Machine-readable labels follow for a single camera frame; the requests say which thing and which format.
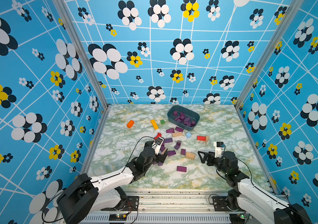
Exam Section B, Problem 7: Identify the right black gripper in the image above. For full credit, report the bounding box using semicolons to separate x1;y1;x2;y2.
198;150;229;176

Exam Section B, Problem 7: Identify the red arch brick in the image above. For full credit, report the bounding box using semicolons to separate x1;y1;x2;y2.
154;133;162;139

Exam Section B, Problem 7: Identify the yellow long brick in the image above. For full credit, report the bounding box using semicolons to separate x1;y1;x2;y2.
151;119;159;130

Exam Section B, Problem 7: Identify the natural wood large brick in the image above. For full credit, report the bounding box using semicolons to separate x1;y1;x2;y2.
185;152;196;160

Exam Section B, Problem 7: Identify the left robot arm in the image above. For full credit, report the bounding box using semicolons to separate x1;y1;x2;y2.
56;137;168;224

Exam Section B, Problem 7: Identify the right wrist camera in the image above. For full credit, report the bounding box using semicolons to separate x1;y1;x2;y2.
214;141;226;158

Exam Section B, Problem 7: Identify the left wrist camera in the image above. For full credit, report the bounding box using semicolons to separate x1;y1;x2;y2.
155;137;164;155

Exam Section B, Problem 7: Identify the purple brick beside bin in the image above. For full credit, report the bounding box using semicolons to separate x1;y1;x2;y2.
175;127;184;132

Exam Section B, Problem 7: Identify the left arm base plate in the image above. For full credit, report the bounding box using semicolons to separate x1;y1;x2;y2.
101;196;139;211

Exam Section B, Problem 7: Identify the purple long brick centre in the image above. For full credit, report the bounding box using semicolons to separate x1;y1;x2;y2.
167;151;176;156

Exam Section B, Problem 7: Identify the lone purple brick front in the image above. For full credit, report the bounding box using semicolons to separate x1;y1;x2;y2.
177;166;187;173

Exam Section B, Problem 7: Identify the dark teal storage bin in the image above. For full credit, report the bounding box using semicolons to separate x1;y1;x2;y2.
167;105;200;131

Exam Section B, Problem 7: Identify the orange brick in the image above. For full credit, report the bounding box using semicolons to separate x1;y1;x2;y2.
127;120;135;128

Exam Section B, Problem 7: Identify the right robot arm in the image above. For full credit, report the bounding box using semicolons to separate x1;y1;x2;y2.
198;151;311;224

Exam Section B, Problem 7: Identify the aluminium front rail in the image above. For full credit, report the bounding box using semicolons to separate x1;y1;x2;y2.
80;189;240;224

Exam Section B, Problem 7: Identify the purple tall triangle brick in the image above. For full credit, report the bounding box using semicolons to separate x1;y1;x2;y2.
166;128;175;133

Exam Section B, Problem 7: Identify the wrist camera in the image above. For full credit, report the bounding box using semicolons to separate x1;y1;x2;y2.
155;137;164;155
214;141;226;158

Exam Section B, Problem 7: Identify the natural wood printed brick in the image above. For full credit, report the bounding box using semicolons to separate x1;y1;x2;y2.
172;132;183;137

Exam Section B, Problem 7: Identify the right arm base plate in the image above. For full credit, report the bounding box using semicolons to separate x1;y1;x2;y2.
209;194;246;213

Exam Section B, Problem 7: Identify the red rectangular brick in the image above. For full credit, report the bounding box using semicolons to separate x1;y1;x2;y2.
197;135;206;141

